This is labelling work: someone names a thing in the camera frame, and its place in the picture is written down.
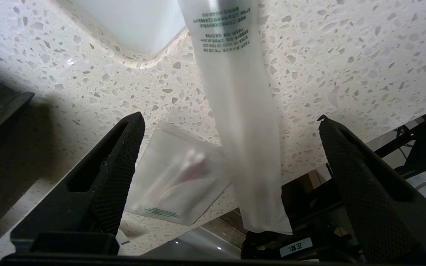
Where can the clear bagged shower cap packet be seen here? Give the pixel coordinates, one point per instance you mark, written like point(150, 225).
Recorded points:
point(168, 177)

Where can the white ceramic sink basin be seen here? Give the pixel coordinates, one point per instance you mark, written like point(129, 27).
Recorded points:
point(135, 22)

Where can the clear toothbrush packet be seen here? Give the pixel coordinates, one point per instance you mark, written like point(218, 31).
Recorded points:
point(242, 129)

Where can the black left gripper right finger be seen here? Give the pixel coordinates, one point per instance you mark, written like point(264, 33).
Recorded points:
point(383, 214)

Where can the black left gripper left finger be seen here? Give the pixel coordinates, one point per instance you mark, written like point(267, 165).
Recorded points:
point(50, 221)

